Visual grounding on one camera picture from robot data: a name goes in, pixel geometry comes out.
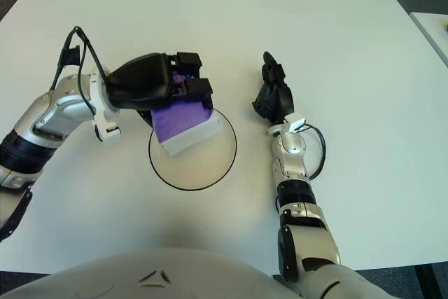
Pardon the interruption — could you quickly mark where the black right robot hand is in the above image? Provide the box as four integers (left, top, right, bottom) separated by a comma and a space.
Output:
251, 51, 295, 126

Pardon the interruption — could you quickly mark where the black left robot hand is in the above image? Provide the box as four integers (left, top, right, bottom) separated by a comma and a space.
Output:
104, 51, 215, 122

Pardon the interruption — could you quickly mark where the purple tissue paper pack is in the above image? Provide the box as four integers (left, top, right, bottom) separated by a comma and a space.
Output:
150, 71, 223, 157

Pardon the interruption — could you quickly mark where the white plate with black rim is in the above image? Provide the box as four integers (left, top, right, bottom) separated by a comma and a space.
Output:
148, 108, 238, 193

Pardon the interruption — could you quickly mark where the white side table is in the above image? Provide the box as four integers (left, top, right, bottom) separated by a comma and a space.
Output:
408, 11, 448, 69

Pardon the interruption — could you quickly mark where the grey robot torso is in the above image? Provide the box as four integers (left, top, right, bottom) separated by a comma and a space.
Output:
0, 245, 400, 299

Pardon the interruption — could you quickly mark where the black table leg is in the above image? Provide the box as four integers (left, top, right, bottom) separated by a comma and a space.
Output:
414, 263, 448, 299

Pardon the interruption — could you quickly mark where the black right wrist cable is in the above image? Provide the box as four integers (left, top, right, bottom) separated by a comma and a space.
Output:
301, 123, 327, 180

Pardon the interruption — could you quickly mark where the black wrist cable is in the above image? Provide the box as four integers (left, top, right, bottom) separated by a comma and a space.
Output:
301, 123, 327, 180
50, 25, 106, 118

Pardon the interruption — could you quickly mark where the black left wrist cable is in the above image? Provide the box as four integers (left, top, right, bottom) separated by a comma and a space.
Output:
50, 25, 106, 118

